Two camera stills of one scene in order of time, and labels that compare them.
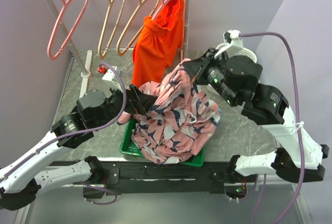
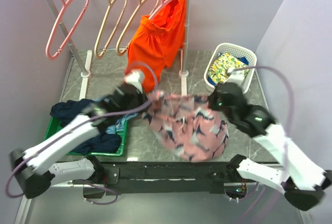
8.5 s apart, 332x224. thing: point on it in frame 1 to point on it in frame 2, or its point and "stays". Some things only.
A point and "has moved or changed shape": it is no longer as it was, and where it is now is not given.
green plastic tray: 128,147 to 55,126
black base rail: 182,177 stays
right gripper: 197,67 to 211,102
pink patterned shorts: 174,127 has moved or changed shape
